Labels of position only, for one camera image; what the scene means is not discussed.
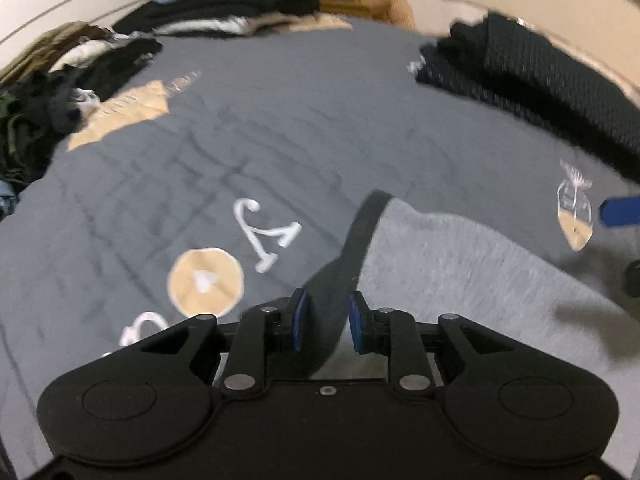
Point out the wooden bedside table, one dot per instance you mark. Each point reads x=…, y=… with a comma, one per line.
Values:
x=373, y=10

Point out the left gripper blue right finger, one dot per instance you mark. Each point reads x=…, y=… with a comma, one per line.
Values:
x=394, y=334

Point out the grey sweatshirt with dark collar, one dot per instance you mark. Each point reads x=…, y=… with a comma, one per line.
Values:
x=572, y=305

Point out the stack of folded clothes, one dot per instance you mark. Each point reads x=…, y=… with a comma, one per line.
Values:
x=217, y=18

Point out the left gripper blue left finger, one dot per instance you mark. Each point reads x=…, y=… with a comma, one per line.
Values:
x=263, y=331

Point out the black clothes pile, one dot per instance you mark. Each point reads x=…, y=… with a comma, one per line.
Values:
x=39, y=112

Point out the brown folded garment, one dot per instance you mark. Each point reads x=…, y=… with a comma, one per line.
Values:
x=45, y=50

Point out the dark dotted folded garment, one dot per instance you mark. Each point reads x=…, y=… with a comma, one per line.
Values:
x=504, y=64

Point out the grey quilted bedspread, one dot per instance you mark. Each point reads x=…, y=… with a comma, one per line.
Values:
x=264, y=140

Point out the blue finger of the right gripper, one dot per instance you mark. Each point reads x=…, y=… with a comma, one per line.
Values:
x=620, y=212

